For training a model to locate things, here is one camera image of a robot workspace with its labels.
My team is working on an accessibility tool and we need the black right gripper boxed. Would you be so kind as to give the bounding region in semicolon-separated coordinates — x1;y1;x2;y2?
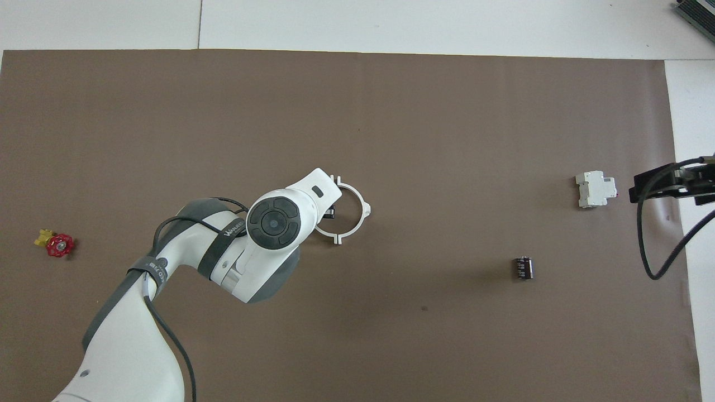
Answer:
629;155;715;207

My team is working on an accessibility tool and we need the white half pipe clamp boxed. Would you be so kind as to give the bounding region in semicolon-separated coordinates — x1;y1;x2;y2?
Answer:
331;175;373;245
314;222;342;246

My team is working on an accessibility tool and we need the white circuit breaker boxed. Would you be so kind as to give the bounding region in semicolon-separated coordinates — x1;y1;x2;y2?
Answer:
575;170;618;209

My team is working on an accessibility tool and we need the brown table mat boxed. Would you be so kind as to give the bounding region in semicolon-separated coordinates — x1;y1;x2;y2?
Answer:
0;49;703;402

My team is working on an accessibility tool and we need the grey ribbed metal device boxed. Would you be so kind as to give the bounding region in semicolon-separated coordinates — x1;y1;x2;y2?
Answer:
672;0;715;30

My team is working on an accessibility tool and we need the red handwheel brass valve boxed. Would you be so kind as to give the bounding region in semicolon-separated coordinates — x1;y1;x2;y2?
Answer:
34;228;75;259

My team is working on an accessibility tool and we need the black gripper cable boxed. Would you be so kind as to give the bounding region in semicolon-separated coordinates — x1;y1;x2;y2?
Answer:
636;156;715;281
142;197;250;402

